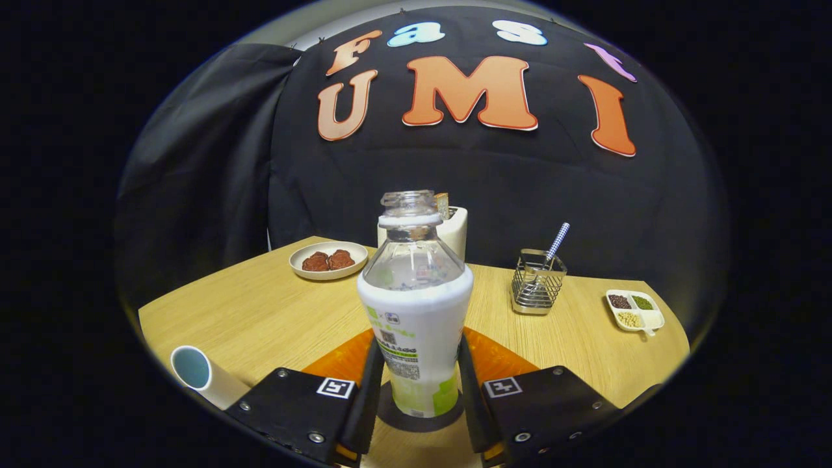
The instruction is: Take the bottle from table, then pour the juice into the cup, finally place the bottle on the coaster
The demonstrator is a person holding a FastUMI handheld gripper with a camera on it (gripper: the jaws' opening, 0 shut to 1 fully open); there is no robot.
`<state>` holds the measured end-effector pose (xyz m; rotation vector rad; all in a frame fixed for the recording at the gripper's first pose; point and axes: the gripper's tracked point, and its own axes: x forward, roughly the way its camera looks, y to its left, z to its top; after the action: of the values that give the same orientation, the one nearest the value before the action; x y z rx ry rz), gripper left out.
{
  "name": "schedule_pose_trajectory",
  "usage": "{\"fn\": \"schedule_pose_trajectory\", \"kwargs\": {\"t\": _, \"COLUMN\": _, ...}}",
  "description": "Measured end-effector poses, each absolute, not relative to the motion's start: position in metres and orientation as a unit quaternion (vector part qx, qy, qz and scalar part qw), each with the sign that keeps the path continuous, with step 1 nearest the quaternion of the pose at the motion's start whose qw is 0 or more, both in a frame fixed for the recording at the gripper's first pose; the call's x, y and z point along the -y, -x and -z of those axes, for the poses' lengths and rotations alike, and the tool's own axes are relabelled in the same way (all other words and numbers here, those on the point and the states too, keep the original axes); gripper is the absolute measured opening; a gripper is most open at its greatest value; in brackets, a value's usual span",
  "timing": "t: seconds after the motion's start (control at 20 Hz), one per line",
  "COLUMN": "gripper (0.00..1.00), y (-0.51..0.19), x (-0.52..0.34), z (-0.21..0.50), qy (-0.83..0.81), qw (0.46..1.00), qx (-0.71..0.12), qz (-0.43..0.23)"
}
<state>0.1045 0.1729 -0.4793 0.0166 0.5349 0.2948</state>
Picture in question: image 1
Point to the beige round plate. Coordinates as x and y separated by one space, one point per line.
325 276

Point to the brown toast slice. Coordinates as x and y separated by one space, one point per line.
442 205

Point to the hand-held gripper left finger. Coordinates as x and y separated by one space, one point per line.
365 409

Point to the clear bottle with white label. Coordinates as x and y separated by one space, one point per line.
416 325

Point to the white divided condiment dish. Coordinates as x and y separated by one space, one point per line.
634 312

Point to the wooden table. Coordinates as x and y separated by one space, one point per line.
273 312

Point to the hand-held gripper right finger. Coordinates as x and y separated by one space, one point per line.
478 409

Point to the dark round coaster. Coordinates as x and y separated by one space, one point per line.
387 416

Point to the cream white toaster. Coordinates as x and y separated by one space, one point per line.
457 234

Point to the white cup with blue inside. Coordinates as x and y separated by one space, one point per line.
218 383

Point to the brown food piece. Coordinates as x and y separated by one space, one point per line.
315 262
341 259

